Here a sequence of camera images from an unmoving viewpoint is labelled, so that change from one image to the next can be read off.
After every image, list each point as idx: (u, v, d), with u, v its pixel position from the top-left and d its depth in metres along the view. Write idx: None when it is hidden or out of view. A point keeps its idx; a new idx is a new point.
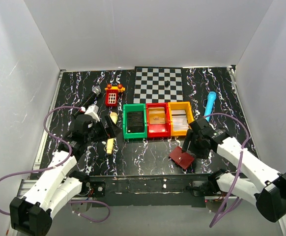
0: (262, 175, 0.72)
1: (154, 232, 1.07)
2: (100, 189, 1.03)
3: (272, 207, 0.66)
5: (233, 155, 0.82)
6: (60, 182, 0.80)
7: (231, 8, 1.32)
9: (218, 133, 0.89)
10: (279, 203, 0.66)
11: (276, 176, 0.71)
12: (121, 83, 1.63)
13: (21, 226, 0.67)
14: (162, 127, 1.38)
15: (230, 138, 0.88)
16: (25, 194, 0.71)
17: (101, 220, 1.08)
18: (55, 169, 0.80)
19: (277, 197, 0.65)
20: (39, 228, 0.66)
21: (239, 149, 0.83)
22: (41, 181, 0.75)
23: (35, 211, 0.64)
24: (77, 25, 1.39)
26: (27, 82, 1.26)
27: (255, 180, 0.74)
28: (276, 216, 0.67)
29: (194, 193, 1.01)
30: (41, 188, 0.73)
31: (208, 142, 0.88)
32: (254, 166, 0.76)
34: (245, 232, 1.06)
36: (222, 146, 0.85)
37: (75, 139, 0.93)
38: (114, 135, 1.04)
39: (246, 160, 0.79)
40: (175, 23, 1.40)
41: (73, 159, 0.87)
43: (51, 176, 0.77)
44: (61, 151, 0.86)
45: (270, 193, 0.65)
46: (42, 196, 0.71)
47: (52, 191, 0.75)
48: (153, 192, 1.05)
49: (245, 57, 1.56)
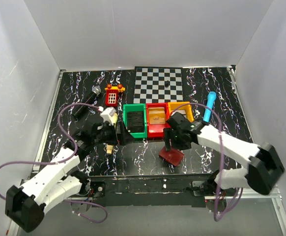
0: (244, 152, 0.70)
1: (154, 232, 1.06)
2: (100, 189, 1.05)
3: (262, 179, 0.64)
5: (213, 141, 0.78)
6: (59, 178, 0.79)
7: (231, 8, 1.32)
9: (196, 125, 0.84)
10: (267, 173, 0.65)
11: (257, 149, 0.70)
12: (121, 83, 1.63)
13: (13, 215, 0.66)
14: (162, 127, 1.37)
15: (208, 126, 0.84)
16: (24, 184, 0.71)
17: (100, 221, 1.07)
18: (57, 165, 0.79)
19: (262, 168, 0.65)
20: (30, 221, 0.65)
21: (217, 133, 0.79)
22: (42, 174, 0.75)
23: (29, 203, 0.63)
24: (77, 25, 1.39)
26: (27, 82, 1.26)
27: (239, 159, 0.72)
28: (269, 188, 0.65)
29: (194, 193, 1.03)
30: (39, 181, 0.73)
31: (188, 135, 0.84)
32: (234, 145, 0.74)
34: (246, 233, 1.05)
36: (201, 135, 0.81)
37: (82, 138, 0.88)
38: (124, 142, 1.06)
39: (226, 141, 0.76)
40: (175, 23, 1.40)
41: (76, 159, 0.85)
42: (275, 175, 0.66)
43: (51, 171, 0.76)
44: (67, 147, 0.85)
45: (254, 166, 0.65)
46: (39, 190, 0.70)
47: (49, 186, 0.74)
48: (153, 192, 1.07)
49: (245, 57, 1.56)
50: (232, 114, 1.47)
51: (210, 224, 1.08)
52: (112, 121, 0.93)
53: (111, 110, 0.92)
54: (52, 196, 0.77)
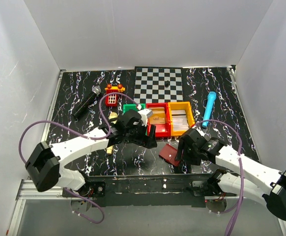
0: (265, 178, 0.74)
1: (154, 232, 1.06)
2: (100, 189, 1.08)
3: (284, 206, 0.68)
5: (233, 164, 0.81)
6: (84, 152, 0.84)
7: (231, 8, 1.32)
9: (213, 145, 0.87)
10: None
11: (278, 175, 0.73)
12: (121, 83, 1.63)
13: (31, 168, 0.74)
14: (162, 127, 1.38)
15: (225, 147, 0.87)
16: (54, 143, 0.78)
17: (99, 221, 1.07)
18: (88, 140, 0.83)
19: (285, 196, 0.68)
20: (44, 180, 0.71)
21: (236, 156, 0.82)
22: (72, 142, 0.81)
23: (51, 162, 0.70)
24: (77, 25, 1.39)
26: (27, 82, 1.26)
27: (260, 184, 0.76)
28: None
29: (194, 193, 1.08)
30: (68, 146, 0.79)
31: (206, 155, 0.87)
32: (255, 170, 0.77)
34: (246, 233, 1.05)
36: (219, 157, 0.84)
37: (116, 126, 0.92)
38: (148, 146, 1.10)
39: (246, 165, 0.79)
40: (175, 23, 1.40)
41: (105, 142, 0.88)
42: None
43: (81, 143, 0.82)
44: (101, 129, 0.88)
45: (277, 194, 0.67)
46: (65, 154, 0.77)
47: (73, 155, 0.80)
48: (153, 192, 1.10)
49: (245, 57, 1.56)
50: (232, 114, 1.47)
51: (210, 223, 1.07)
52: (146, 122, 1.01)
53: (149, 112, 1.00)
54: (65, 174, 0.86)
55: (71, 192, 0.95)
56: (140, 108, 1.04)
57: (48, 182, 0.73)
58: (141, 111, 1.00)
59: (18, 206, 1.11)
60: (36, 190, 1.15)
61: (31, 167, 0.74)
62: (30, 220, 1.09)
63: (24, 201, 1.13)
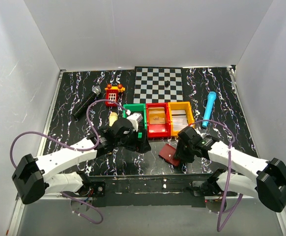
0: (252, 166, 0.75)
1: (154, 232, 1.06)
2: (100, 189, 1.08)
3: (272, 195, 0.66)
5: (223, 158, 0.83)
6: (71, 163, 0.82)
7: (231, 8, 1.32)
9: (206, 142, 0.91)
10: (277, 190, 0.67)
11: (266, 164, 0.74)
12: (121, 83, 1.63)
13: (17, 181, 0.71)
14: (162, 127, 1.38)
15: (217, 142, 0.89)
16: (40, 156, 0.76)
17: (99, 222, 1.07)
18: (75, 152, 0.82)
19: (272, 184, 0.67)
20: (30, 193, 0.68)
21: (226, 149, 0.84)
22: (58, 154, 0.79)
23: (35, 177, 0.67)
24: (77, 25, 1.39)
26: (27, 82, 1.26)
27: (248, 174, 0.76)
28: (280, 204, 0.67)
29: (194, 193, 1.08)
30: (53, 160, 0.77)
31: (199, 151, 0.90)
32: (243, 161, 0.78)
34: (246, 233, 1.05)
36: (211, 151, 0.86)
37: (105, 135, 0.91)
38: (142, 151, 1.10)
39: (235, 157, 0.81)
40: (175, 23, 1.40)
41: (94, 153, 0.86)
42: (285, 191, 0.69)
43: (68, 155, 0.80)
44: (89, 139, 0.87)
45: (263, 181, 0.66)
46: (50, 167, 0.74)
47: (61, 167, 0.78)
48: (153, 192, 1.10)
49: (245, 57, 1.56)
50: (232, 114, 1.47)
51: (210, 224, 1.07)
52: (137, 126, 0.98)
53: (139, 116, 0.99)
54: (57, 182, 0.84)
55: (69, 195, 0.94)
56: (129, 113, 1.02)
57: (33, 195, 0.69)
58: (130, 116, 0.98)
59: (19, 206, 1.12)
60: None
61: (16, 179, 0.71)
62: (30, 220, 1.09)
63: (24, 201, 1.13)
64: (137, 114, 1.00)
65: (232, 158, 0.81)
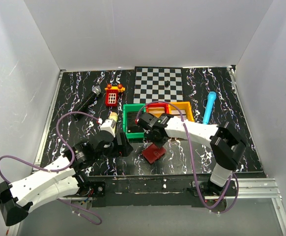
0: (205, 133, 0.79)
1: (154, 232, 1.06)
2: (100, 189, 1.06)
3: (227, 156, 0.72)
5: (179, 131, 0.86)
6: (50, 184, 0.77)
7: (231, 8, 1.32)
9: (162, 120, 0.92)
10: (230, 150, 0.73)
11: (217, 128, 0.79)
12: (121, 83, 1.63)
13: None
14: None
15: (172, 118, 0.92)
16: (14, 182, 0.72)
17: (98, 223, 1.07)
18: (49, 173, 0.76)
19: (224, 145, 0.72)
20: (9, 219, 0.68)
21: (181, 123, 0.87)
22: (33, 177, 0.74)
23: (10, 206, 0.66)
24: (77, 25, 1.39)
26: (27, 82, 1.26)
27: (204, 141, 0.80)
28: (234, 162, 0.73)
29: (194, 193, 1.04)
30: (28, 184, 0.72)
31: (157, 131, 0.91)
32: (197, 130, 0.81)
34: (246, 233, 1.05)
36: (168, 128, 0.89)
37: (83, 150, 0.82)
38: (126, 153, 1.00)
39: (190, 128, 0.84)
40: (176, 22, 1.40)
41: (71, 171, 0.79)
42: (238, 149, 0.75)
43: (42, 177, 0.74)
44: (66, 157, 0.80)
45: (217, 145, 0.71)
46: (24, 193, 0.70)
47: (38, 190, 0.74)
48: (153, 192, 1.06)
49: (245, 57, 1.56)
50: (232, 114, 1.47)
51: (210, 224, 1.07)
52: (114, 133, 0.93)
53: (111, 122, 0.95)
54: (43, 195, 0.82)
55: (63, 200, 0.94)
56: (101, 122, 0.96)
57: (15, 218, 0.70)
58: (103, 124, 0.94)
59: None
60: None
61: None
62: (30, 220, 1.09)
63: None
64: (110, 120, 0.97)
65: (188, 129, 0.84)
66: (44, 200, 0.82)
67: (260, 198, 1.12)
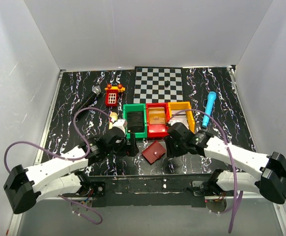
0: (254, 163, 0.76)
1: (154, 232, 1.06)
2: (100, 189, 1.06)
3: (277, 191, 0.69)
5: (222, 155, 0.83)
6: (63, 173, 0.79)
7: (231, 8, 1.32)
9: (200, 138, 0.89)
10: (280, 184, 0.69)
11: (267, 159, 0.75)
12: (121, 83, 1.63)
13: (8, 191, 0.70)
14: (162, 127, 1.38)
15: (212, 138, 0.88)
16: (30, 166, 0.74)
17: (98, 222, 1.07)
18: (66, 162, 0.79)
19: (275, 179, 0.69)
20: (19, 205, 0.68)
21: (224, 146, 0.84)
22: (49, 164, 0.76)
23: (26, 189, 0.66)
24: (77, 25, 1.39)
26: (27, 82, 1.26)
27: (249, 170, 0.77)
28: (282, 196, 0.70)
29: (194, 193, 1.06)
30: (43, 169, 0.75)
31: (194, 149, 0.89)
32: (244, 158, 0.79)
34: (246, 233, 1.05)
36: (208, 149, 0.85)
37: (97, 144, 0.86)
38: (133, 154, 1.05)
39: (235, 154, 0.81)
40: (175, 23, 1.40)
41: (85, 162, 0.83)
42: None
43: (58, 165, 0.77)
44: (81, 148, 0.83)
45: (267, 178, 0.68)
46: (40, 178, 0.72)
47: (52, 177, 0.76)
48: (153, 192, 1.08)
49: (245, 57, 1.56)
50: (232, 114, 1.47)
51: (209, 224, 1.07)
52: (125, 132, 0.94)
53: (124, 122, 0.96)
54: (50, 187, 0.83)
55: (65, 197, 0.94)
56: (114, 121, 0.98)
57: (24, 206, 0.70)
58: (116, 123, 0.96)
59: None
60: None
61: (7, 190, 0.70)
62: (30, 220, 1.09)
63: None
64: (122, 119, 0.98)
65: (232, 154, 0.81)
66: (52, 191, 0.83)
67: (260, 198, 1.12)
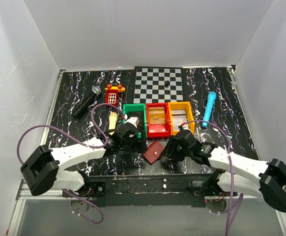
0: (254, 169, 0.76)
1: (154, 232, 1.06)
2: (100, 189, 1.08)
3: (277, 196, 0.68)
5: (224, 163, 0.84)
6: (82, 159, 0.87)
7: (231, 8, 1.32)
9: (206, 149, 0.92)
10: (281, 190, 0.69)
11: (267, 165, 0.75)
12: (121, 83, 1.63)
13: (28, 171, 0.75)
14: (162, 127, 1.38)
15: (216, 148, 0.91)
16: (55, 148, 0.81)
17: (98, 222, 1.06)
18: (87, 148, 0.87)
19: (275, 185, 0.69)
20: (40, 184, 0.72)
21: (226, 155, 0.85)
22: (72, 148, 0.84)
23: (50, 166, 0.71)
24: (77, 25, 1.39)
26: (27, 82, 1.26)
27: (250, 177, 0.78)
28: None
29: (194, 193, 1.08)
30: (67, 152, 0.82)
31: (200, 160, 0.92)
32: (244, 165, 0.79)
34: (246, 233, 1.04)
36: (212, 158, 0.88)
37: (113, 138, 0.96)
38: (142, 151, 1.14)
39: (235, 162, 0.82)
40: (175, 23, 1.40)
41: (101, 152, 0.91)
42: None
43: (80, 150, 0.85)
44: (99, 139, 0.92)
45: (267, 184, 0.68)
46: (64, 159, 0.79)
47: (73, 160, 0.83)
48: (153, 192, 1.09)
49: (244, 57, 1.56)
50: (232, 114, 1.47)
51: (209, 224, 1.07)
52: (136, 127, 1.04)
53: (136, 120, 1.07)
54: (62, 177, 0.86)
55: (69, 193, 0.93)
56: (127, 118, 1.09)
57: (42, 187, 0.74)
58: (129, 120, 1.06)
59: (18, 206, 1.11)
60: None
61: (28, 169, 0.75)
62: (30, 220, 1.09)
63: (24, 201, 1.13)
64: (134, 118, 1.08)
65: (233, 162, 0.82)
66: (64, 180, 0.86)
67: (260, 198, 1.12)
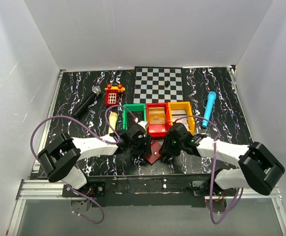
0: (235, 152, 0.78)
1: (153, 232, 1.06)
2: (100, 189, 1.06)
3: (257, 176, 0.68)
5: (211, 150, 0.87)
6: (97, 151, 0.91)
7: (231, 8, 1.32)
9: (195, 139, 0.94)
10: (261, 171, 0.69)
11: (247, 149, 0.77)
12: (121, 83, 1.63)
13: (47, 157, 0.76)
14: (162, 127, 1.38)
15: (206, 138, 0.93)
16: (76, 138, 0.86)
17: (98, 222, 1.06)
18: (102, 141, 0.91)
19: (254, 165, 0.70)
20: (61, 169, 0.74)
21: (213, 142, 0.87)
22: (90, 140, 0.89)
23: (73, 153, 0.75)
24: (77, 25, 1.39)
26: (27, 82, 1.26)
27: (233, 160, 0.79)
28: (267, 185, 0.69)
29: (194, 193, 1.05)
30: (86, 142, 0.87)
31: (190, 150, 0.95)
32: (227, 149, 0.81)
34: (246, 233, 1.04)
36: (199, 146, 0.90)
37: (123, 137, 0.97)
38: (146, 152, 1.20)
39: (220, 148, 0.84)
40: (175, 22, 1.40)
41: (113, 148, 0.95)
42: (271, 172, 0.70)
43: (97, 143, 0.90)
44: (112, 136, 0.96)
45: (245, 164, 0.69)
46: (84, 148, 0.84)
47: (91, 151, 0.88)
48: (153, 192, 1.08)
49: (244, 57, 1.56)
50: (232, 114, 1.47)
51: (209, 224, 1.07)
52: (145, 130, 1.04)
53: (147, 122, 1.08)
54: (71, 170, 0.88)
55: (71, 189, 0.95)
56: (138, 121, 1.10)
57: (61, 173, 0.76)
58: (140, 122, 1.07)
59: (18, 206, 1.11)
60: (36, 190, 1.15)
61: (47, 155, 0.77)
62: (30, 220, 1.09)
63: (24, 201, 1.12)
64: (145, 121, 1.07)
65: (217, 148, 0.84)
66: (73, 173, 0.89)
67: (260, 198, 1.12)
